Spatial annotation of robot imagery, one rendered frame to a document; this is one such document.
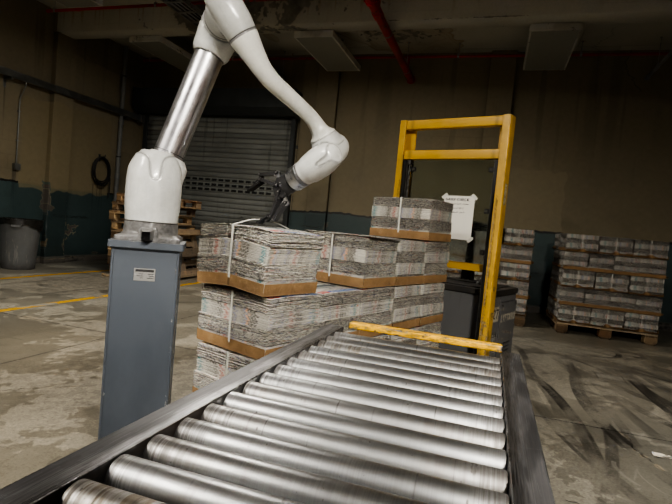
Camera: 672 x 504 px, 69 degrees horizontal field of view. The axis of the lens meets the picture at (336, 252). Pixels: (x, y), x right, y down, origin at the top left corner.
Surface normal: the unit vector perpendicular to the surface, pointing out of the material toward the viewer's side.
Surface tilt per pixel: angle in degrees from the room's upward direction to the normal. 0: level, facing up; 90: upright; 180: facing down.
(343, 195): 90
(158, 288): 90
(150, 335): 90
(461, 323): 90
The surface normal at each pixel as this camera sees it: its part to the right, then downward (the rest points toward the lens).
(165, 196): 0.66, 0.07
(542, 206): -0.30, 0.02
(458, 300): -0.60, -0.01
